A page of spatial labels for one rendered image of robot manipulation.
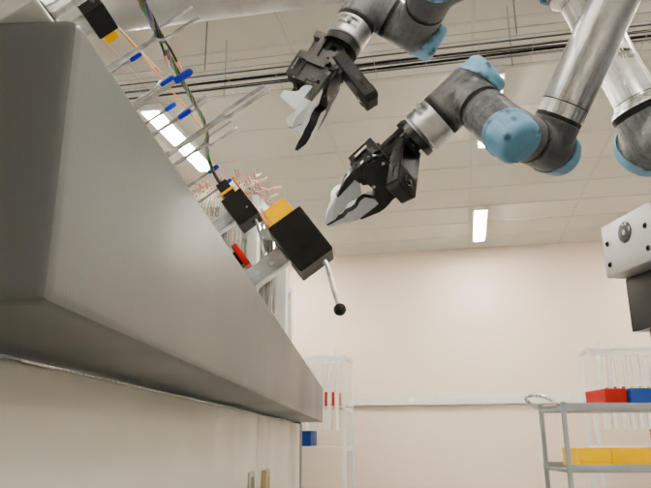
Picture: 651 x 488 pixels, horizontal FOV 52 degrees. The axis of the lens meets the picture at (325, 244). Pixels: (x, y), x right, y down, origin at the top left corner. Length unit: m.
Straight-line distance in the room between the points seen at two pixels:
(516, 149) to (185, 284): 0.82
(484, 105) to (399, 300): 8.39
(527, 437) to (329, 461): 2.60
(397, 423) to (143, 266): 9.03
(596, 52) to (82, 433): 0.99
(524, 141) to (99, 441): 0.83
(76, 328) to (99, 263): 0.02
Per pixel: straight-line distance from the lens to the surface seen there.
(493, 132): 1.01
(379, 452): 9.23
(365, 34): 1.26
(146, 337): 0.20
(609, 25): 1.15
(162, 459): 0.37
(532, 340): 9.29
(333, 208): 1.09
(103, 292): 0.17
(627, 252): 1.16
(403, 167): 1.03
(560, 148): 1.12
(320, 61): 1.21
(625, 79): 1.44
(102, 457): 0.29
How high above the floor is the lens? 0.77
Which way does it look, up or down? 16 degrees up
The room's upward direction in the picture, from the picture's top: straight up
